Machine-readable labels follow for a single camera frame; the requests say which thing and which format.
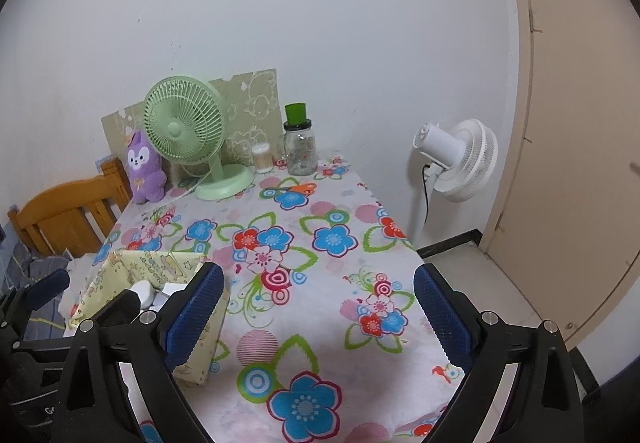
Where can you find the white round case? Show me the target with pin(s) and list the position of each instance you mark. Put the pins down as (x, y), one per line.
(146, 293)

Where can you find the floral tablecloth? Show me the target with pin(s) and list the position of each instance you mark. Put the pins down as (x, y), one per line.
(322, 340)

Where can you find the beige door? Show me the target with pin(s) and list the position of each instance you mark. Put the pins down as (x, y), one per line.
(565, 225)

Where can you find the green desk fan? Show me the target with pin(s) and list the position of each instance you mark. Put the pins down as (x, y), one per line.
(185, 121)

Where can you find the purple plush toy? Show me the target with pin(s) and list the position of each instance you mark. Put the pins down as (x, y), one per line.
(144, 170)

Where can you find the white standing fan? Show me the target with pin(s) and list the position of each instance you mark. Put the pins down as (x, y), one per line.
(461, 159)

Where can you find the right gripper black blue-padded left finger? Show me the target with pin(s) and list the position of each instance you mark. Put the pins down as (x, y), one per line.
(92, 403)

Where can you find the yellow birthday storage box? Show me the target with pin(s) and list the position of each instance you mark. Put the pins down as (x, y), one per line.
(154, 276)

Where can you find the wooden chair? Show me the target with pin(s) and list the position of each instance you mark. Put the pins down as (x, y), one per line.
(75, 216)

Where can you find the cotton swab container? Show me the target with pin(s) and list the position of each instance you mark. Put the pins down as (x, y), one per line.
(262, 157)

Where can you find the green patterned board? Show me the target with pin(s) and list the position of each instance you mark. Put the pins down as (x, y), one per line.
(253, 116)

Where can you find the white rectangular box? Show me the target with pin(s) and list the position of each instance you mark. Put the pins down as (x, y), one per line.
(169, 289)

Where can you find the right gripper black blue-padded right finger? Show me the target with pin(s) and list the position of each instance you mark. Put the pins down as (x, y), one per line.
(543, 404)

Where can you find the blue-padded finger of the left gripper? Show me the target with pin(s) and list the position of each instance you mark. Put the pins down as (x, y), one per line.
(19, 303)

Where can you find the glass jar with black lid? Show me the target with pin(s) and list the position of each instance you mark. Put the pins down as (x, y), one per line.
(299, 146)

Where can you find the green cup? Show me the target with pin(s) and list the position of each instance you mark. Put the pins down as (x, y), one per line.
(296, 114)

